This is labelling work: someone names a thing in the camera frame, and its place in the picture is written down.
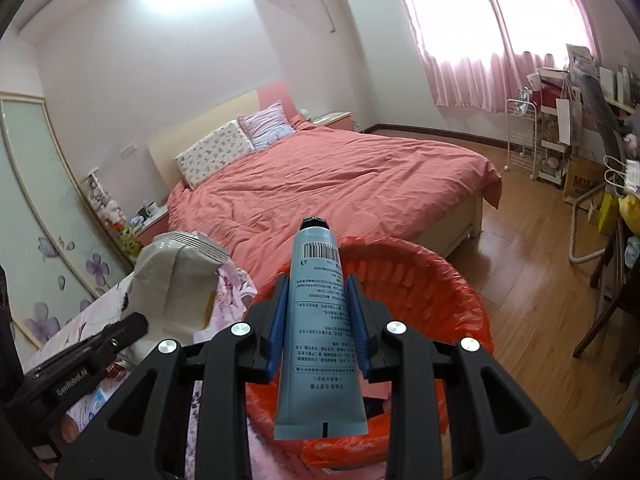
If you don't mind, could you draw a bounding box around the green plush toy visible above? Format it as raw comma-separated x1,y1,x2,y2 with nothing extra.
119,225,143,261

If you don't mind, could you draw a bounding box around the white paper bag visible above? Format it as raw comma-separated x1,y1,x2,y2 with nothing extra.
554,97,583,146

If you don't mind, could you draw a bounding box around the pink purple floral tablecloth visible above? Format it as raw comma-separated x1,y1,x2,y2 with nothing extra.
25,265,306,480

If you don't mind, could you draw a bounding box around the bed with beige pink headboard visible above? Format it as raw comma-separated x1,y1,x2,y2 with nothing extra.
147,87,503,261

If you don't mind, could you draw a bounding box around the white storage cart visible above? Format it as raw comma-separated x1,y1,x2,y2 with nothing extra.
532,67,581,186

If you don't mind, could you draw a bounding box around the orange duvet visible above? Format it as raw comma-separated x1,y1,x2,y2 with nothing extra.
166,114,503,273

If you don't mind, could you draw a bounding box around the pink curtain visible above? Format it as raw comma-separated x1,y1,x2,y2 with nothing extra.
385,0,601,113

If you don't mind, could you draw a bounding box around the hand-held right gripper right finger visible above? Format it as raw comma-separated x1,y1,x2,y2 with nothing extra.
345,274,583,480

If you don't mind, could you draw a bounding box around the wooden chair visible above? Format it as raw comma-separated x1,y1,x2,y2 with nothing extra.
572,220,640,386

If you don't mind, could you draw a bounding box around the white floral pillow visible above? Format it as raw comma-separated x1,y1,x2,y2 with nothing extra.
174,121,256,191

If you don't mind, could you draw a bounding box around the yellow bag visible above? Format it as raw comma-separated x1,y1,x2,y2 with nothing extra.
597,192,640,236

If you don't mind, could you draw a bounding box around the blue tissue packet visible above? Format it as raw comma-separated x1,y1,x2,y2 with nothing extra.
82,385,113,421

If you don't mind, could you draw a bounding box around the pink striped pillow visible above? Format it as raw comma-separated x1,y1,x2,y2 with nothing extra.
237,101,297,150

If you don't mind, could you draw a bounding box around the clear tube of plush toys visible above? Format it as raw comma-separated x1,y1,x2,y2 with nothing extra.
80,172,126,233

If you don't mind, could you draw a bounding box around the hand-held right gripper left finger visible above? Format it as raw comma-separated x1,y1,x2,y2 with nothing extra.
55,275,291,480

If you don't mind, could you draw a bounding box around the white tube frame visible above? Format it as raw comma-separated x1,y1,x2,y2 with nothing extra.
570,187,608,263

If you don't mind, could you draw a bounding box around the blue grey tube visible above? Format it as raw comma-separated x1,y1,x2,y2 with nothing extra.
272,215,370,442

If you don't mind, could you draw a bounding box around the beige snack bag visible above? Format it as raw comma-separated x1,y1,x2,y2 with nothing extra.
122,230,232,356

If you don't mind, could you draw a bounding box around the red plastic basket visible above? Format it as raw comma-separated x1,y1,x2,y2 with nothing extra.
242,235,496,468

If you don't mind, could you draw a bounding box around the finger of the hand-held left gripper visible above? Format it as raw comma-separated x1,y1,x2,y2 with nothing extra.
87,312,149,363

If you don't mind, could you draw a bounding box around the pink white nightstand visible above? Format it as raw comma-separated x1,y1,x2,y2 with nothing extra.
134,205,171,248
312,111,353,133

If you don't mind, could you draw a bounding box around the white wire rack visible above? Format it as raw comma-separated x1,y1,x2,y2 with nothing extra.
505,97,538,173

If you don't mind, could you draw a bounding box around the floral sliding door wardrobe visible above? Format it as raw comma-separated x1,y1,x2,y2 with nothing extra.
0,91,136,351

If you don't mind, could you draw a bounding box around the red plastic bag liner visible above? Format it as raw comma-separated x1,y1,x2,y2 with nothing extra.
242,235,496,468

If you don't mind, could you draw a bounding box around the brown cardboard box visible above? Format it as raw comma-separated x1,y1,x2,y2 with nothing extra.
564,154,608,206

